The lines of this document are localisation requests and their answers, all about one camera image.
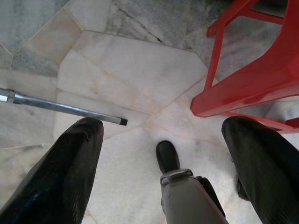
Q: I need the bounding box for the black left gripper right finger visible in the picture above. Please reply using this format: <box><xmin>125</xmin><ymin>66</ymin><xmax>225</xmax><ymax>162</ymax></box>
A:
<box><xmin>221</xmin><ymin>116</ymin><xmax>299</xmax><ymax>224</ymax></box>

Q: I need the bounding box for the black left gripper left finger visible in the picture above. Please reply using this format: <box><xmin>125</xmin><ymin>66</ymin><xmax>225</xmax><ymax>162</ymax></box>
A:
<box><xmin>0</xmin><ymin>117</ymin><xmax>105</xmax><ymax>224</ymax></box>

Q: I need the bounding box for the metal clothes rack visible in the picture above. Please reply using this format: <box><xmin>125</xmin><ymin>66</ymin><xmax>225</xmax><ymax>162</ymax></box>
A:
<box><xmin>0</xmin><ymin>88</ymin><xmax>128</xmax><ymax>126</ymax></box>

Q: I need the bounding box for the grey robot leg black foot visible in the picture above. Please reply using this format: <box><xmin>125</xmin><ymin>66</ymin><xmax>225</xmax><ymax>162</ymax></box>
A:
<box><xmin>156</xmin><ymin>140</ymin><xmax>229</xmax><ymax>224</ymax></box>

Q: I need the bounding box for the red plastic stool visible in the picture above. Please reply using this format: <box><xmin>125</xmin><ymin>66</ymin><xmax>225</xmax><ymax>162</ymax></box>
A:
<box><xmin>190</xmin><ymin>0</ymin><xmax>299</xmax><ymax>135</ymax></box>

